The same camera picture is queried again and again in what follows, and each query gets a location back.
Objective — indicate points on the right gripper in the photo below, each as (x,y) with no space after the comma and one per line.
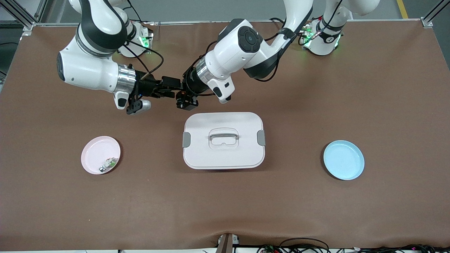
(148,86)

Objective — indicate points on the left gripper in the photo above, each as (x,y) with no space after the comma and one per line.
(190,84)

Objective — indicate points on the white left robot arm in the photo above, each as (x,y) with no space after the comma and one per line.
(239,45)

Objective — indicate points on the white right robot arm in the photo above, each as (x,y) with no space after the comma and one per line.
(88,66)

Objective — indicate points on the pink storage box white lid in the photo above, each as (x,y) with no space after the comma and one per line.
(225,154)

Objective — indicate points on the pink round plate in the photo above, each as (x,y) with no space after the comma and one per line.
(96,151)

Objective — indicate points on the brown table edge clamp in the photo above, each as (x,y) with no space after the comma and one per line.
(226,244)

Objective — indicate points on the light blue round plate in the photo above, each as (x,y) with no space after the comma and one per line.
(344,160)

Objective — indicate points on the silver rear table rail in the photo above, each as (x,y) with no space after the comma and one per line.
(182,22)

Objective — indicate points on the green and white switch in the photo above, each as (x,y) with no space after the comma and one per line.
(109,164)

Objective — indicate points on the aluminium frame post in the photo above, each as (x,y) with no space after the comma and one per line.
(427,23)
(28,24)

